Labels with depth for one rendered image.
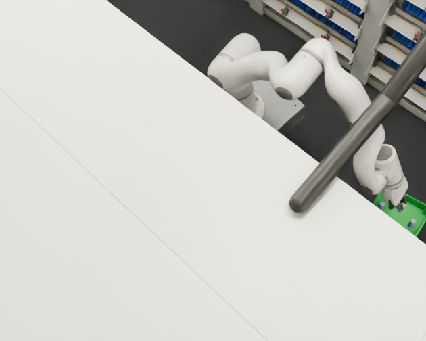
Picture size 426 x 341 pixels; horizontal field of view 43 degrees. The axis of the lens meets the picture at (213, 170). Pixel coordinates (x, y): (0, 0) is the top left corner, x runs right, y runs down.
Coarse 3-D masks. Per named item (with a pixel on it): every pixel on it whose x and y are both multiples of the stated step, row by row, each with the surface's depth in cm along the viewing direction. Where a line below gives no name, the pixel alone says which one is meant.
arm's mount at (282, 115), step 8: (256, 88) 237; (264, 88) 236; (272, 88) 236; (264, 96) 235; (272, 96) 234; (264, 104) 233; (272, 104) 232; (280, 104) 232; (288, 104) 231; (296, 104) 231; (264, 112) 231; (272, 112) 231; (280, 112) 230; (288, 112) 230; (296, 112) 229; (264, 120) 230; (272, 120) 229; (280, 120) 229; (288, 120) 229; (296, 120) 236; (280, 128) 228; (288, 128) 235
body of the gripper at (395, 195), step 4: (404, 180) 191; (404, 184) 192; (384, 188) 189; (396, 188) 187; (400, 188) 190; (404, 188) 193; (384, 192) 190; (388, 192) 188; (392, 192) 188; (396, 192) 189; (400, 192) 191; (404, 192) 195; (384, 196) 192; (388, 196) 190; (392, 196) 189; (396, 196) 190; (400, 196) 193; (384, 200) 195; (392, 200) 191; (396, 200) 191; (396, 204) 193
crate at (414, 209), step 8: (376, 200) 217; (408, 200) 214; (416, 200) 211; (384, 208) 216; (408, 208) 214; (416, 208) 214; (424, 208) 212; (392, 216) 214; (400, 216) 214; (408, 216) 213; (416, 216) 213; (424, 216) 213; (400, 224) 212; (416, 224) 212; (416, 232) 210
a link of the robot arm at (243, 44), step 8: (232, 40) 199; (240, 40) 197; (248, 40) 197; (256, 40) 199; (224, 48) 198; (232, 48) 196; (240, 48) 195; (248, 48) 196; (256, 48) 198; (232, 56) 194; (240, 56) 195; (240, 88) 209; (248, 88) 210; (232, 96) 212; (240, 96) 211
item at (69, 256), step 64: (0, 128) 72; (0, 192) 68; (64, 192) 68; (0, 256) 65; (64, 256) 64; (128, 256) 63; (0, 320) 62; (64, 320) 61; (128, 320) 61; (192, 320) 60
